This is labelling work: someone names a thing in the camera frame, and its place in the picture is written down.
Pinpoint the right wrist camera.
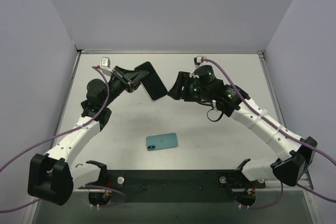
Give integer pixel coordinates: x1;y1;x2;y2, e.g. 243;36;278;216
194;56;207;68

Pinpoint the phone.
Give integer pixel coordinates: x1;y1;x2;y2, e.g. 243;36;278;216
135;61;167;102

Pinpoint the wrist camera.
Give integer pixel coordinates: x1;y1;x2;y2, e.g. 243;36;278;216
194;56;207;68
99;57;112;77

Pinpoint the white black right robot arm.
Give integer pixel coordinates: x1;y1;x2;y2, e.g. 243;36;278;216
168;65;317;186

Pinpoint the teal smartphone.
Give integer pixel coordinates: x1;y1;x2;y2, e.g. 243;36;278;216
145;133;178;151

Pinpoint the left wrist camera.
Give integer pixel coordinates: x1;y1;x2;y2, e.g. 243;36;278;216
99;57;112;77

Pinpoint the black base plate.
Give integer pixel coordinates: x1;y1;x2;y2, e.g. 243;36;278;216
76;168;266;204

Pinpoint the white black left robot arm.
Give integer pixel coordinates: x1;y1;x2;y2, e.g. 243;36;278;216
27;67;149;206

